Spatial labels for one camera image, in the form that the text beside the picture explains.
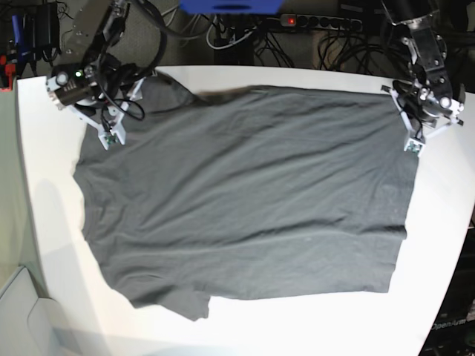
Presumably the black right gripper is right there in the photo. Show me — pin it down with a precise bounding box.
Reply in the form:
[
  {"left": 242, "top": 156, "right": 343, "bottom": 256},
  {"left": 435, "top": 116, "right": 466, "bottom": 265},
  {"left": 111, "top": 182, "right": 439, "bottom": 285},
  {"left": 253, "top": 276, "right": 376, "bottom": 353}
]
[{"left": 72, "top": 79, "right": 122, "bottom": 111}]

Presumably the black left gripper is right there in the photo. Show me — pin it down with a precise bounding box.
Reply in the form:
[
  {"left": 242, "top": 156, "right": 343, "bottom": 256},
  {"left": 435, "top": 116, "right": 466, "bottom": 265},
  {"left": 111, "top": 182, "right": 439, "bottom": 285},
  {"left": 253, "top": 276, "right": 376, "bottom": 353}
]
[{"left": 412, "top": 96, "right": 451, "bottom": 125}]

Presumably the dark grey t-shirt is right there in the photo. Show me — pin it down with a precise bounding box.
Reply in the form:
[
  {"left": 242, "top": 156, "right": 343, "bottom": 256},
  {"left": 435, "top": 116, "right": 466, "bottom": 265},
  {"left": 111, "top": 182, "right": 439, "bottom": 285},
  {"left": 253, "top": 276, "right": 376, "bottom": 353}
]
[{"left": 73, "top": 76, "right": 419, "bottom": 320}]

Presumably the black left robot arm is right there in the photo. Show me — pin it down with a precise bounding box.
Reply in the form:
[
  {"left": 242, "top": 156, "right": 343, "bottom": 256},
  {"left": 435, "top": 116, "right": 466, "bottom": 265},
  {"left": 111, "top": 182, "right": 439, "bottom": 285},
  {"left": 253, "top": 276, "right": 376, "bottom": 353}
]
[{"left": 381, "top": 1, "right": 465, "bottom": 126}]

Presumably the red clamp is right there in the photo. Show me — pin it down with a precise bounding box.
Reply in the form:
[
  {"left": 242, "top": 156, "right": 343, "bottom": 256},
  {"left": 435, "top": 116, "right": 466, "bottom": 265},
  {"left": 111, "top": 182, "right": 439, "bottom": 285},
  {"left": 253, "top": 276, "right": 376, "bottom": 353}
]
[{"left": 0, "top": 54, "right": 16, "bottom": 91}]

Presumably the black equipment rack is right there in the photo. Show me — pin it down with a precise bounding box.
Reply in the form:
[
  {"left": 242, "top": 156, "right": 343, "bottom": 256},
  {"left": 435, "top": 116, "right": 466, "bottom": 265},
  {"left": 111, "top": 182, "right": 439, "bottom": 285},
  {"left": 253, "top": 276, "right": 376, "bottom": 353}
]
[{"left": 1, "top": 1, "right": 73, "bottom": 76}]

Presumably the black power strip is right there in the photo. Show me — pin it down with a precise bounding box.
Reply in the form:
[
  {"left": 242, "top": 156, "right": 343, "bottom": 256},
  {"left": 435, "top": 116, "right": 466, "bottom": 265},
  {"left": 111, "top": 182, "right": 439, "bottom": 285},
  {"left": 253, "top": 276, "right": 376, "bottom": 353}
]
[{"left": 279, "top": 14, "right": 363, "bottom": 33}]

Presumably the white camera bracket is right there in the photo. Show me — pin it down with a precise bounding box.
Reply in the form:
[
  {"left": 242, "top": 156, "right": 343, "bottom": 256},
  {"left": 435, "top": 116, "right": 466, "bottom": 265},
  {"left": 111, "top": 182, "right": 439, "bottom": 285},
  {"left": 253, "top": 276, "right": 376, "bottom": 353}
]
[
  {"left": 381, "top": 80, "right": 466, "bottom": 156},
  {"left": 68, "top": 79, "right": 145, "bottom": 150}
]

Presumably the black cable bundle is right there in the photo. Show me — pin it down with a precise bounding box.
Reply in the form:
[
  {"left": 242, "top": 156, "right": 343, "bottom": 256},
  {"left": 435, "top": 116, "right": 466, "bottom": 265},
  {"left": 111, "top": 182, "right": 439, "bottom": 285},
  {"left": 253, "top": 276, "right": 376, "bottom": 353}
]
[{"left": 203, "top": 14, "right": 409, "bottom": 75}]

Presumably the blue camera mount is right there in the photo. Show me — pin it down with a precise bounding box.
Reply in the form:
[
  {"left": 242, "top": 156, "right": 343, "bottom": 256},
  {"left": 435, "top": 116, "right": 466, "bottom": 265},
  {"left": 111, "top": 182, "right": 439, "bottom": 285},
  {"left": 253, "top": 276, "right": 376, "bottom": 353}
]
[{"left": 179, "top": 0, "right": 283, "bottom": 14}]

